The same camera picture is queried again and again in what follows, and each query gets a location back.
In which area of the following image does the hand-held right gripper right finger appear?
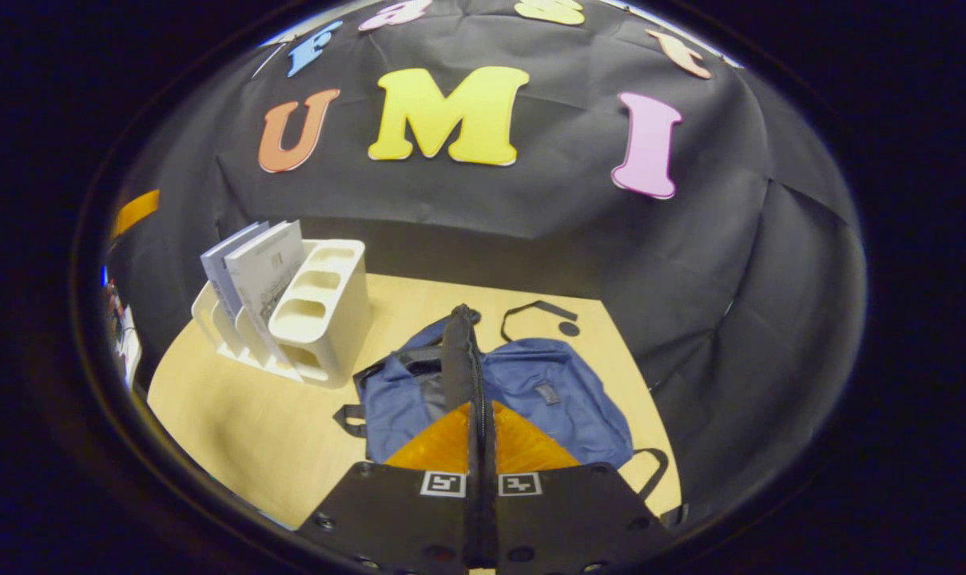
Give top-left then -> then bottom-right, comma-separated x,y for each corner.
473,313 -> 674,573

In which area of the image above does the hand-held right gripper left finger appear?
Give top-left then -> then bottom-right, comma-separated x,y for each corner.
295,303 -> 484,573

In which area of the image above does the grey book with dark picture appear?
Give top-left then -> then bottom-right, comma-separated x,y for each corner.
200,222 -> 270,322

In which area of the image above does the blue schoolbag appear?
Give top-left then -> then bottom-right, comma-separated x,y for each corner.
332,303 -> 670,501

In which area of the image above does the white text-cover book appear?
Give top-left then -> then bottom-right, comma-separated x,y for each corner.
225,220 -> 307,365

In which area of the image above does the white bookshelf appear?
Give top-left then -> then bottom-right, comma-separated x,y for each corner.
191,238 -> 372,390

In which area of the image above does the white and blue background object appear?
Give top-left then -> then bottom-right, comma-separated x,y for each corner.
102,268 -> 143,392

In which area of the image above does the thin white rod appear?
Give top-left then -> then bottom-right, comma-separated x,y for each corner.
252,43 -> 284,79

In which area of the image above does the black strap piece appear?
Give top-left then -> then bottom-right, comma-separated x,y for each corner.
500,299 -> 579,343

